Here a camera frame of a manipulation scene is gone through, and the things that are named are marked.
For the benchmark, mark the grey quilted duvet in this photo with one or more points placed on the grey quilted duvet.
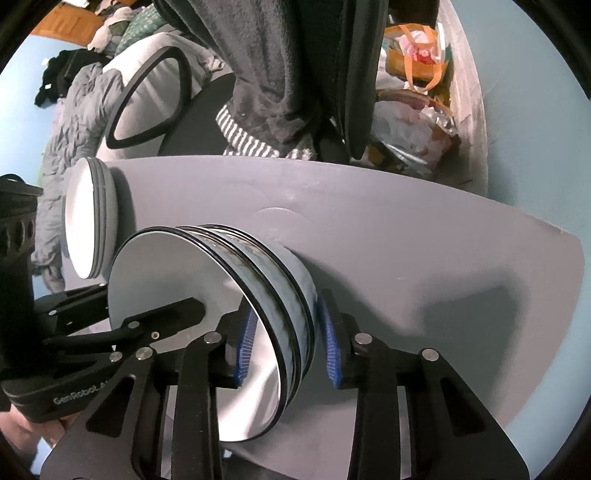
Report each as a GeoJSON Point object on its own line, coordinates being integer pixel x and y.
{"type": "Point", "coordinates": [69, 138]}

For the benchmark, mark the white deep plate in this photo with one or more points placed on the white deep plate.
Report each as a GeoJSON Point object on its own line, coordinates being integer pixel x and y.
{"type": "Point", "coordinates": [81, 217]}

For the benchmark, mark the white plastic bag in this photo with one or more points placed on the white plastic bag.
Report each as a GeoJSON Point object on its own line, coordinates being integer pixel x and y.
{"type": "Point", "coordinates": [406, 134]}

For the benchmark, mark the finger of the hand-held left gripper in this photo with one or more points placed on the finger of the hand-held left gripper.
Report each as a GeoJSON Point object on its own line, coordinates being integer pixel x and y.
{"type": "Point", "coordinates": [74, 302]}
{"type": "Point", "coordinates": [157, 318]}

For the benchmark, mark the green checked cloth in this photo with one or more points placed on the green checked cloth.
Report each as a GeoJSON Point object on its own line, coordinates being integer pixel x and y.
{"type": "Point", "coordinates": [136, 21]}

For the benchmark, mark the dark grey fleece robe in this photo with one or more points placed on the dark grey fleece robe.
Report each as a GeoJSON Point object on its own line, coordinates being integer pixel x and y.
{"type": "Point", "coordinates": [268, 69]}

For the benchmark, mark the orange wooden cabinet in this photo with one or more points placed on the orange wooden cabinet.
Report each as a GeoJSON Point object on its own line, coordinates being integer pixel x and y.
{"type": "Point", "coordinates": [60, 21]}

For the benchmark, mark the striped grey white cloth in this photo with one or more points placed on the striped grey white cloth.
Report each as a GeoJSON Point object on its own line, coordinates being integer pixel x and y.
{"type": "Point", "coordinates": [249, 143]}

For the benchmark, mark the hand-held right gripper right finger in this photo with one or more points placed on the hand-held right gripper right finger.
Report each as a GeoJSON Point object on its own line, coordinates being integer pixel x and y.
{"type": "Point", "coordinates": [330, 341]}

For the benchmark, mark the black clothes pile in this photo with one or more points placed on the black clothes pile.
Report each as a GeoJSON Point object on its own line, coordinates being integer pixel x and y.
{"type": "Point", "coordinates": [60, 78]}

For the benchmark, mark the person's left hand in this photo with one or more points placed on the person's left hand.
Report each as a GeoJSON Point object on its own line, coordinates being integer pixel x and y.
{"type": "Point", "coordinates": [23, 431]}

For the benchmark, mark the pale clothes pile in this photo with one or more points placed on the pale clothes pile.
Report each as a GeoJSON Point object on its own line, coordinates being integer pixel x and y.
{"type": "Point", "coordinates": [108, 27]}

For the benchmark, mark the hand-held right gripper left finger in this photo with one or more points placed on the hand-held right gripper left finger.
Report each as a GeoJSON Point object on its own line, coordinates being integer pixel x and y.
{"type": "Point", "coordinates": [244, 346]}

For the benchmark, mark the stack of small white dishes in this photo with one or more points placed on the stack of small white dishes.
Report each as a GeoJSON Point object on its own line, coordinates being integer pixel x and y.
{"type": "Point", "coordinates": [184, 277]}

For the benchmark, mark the orange shopping bag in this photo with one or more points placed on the orange shopping bag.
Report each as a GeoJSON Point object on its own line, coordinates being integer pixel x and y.
{"type": "Point", "coordinates": [415, 60]}

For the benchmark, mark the large white plate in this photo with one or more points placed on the large white plate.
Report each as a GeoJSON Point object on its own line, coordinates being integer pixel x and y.
{"type": "Point", "coordinates": [110, 217]}

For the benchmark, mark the black office chair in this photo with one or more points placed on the black office chair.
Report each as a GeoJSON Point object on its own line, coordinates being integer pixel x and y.
{"type": "Point", "coordinates": [360, 69]}

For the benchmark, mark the white bowl with blue outside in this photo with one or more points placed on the white bowl with blue outside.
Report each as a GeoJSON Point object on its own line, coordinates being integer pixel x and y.
{"type": "Point", "coordinates": [276, 279]}
{"type": "Point", "coordinates": [300, 281]}

